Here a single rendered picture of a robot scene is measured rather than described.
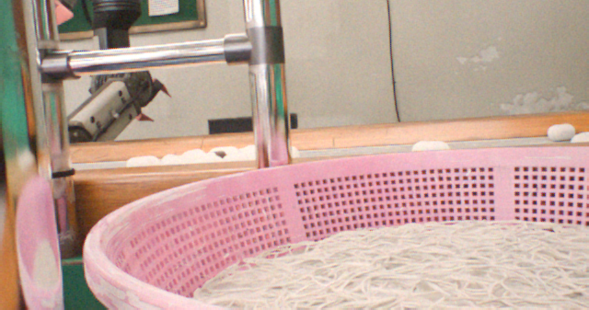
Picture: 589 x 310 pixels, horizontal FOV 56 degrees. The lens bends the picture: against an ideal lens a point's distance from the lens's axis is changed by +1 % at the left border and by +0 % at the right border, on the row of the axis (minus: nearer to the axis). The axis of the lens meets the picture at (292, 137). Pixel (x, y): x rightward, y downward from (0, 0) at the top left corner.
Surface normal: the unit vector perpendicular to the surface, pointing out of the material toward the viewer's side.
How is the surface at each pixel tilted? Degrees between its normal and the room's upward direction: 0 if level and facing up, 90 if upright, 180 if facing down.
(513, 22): 90
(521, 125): 45
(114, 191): 90
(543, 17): 90
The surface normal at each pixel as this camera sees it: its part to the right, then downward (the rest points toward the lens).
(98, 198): -0.18, 0.07
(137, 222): 0.94, -0.33
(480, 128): -0.18, -0.65
